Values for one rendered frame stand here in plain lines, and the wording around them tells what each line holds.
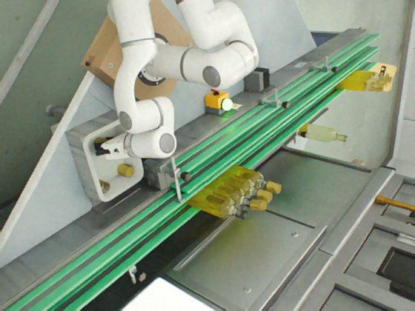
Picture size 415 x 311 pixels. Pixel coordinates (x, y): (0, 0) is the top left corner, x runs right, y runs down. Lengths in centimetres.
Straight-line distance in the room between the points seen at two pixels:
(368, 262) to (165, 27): 96
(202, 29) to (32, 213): 68
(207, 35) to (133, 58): 19
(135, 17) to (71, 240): 64
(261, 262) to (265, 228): 16
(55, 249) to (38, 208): 13
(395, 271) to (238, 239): 49
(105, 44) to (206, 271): 73
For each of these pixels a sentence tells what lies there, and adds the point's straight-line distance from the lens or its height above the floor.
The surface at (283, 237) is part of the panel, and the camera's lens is 136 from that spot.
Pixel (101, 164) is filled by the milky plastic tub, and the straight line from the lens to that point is 126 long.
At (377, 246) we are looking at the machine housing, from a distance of 143.
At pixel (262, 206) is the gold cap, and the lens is 127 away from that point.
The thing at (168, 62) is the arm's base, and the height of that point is 95.
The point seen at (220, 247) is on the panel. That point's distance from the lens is 133.
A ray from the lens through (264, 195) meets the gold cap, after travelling 131.
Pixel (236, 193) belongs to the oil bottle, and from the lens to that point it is 130.
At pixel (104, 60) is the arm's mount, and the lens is 113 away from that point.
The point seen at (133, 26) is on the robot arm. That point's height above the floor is 101.
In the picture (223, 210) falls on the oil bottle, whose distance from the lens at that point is 126.
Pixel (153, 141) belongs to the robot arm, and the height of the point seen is 107.
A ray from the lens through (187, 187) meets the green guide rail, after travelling 130.
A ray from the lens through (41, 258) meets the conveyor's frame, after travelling 120.
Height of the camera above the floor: 174
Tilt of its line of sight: 36 degrees down
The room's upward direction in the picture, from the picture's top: 107 degrees clockwise
